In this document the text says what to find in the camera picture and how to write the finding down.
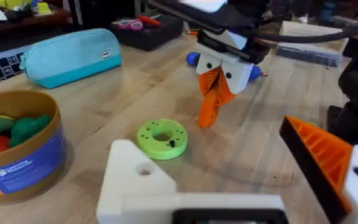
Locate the black box with tools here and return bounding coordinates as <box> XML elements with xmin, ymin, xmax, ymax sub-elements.
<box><xmin>109</xmin><ymin>13</ymin><xmax>185</xmax><ymax>52</ymax></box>

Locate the dark wooden desk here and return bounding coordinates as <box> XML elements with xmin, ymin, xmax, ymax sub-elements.
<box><xmin>0</xmin><ymin>0</ymin><xmax>73</xmax><ymax>57</ymax></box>

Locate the round tub with toys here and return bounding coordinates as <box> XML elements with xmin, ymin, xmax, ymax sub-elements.
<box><xmin>0</xmin><ymin>90</ymin><xmax>68</xmax><ymax>202</ymax></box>

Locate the black cable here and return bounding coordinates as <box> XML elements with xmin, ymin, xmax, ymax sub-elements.
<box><xmin>253</xmin><ymin>22</ymin><xmax>358</xmax><ymax>44</ymax></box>

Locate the teal zip pouch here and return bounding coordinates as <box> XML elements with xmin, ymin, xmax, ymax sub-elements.
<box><xmin>19</xmin><ymin>27</ymin><xmax>124</xmax><ymax>90</ymax></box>

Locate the white orange left gripper right finger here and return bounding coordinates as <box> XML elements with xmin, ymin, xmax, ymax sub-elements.
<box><xmin>279</xmin><ymin>115</ymin><xmax>358</xmax><ymax>224</ymax></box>

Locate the green disc with holes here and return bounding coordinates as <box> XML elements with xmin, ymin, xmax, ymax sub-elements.
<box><xmin>136</xmin><ymin>118</ymin><xmax>188</xmax><ymax>161</ymax></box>

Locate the clear flat plastic box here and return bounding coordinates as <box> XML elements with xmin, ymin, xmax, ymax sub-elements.
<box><xmin>275</xmin><ymin>44</ymin><xmax>341</xmax><ymax>68</ymax></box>

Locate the pale cardboard box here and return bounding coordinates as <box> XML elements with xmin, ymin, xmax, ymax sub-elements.
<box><xmin>278</xmin><ymin>20</ymin><xmax>350</xmax><ymax>54</ymax></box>

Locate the white block left gripper left finger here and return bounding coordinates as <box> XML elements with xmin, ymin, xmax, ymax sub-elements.
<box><xmin>96</xmin><ymin>139</ymin><xmax>177</xmax><ymax>224</ymax></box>

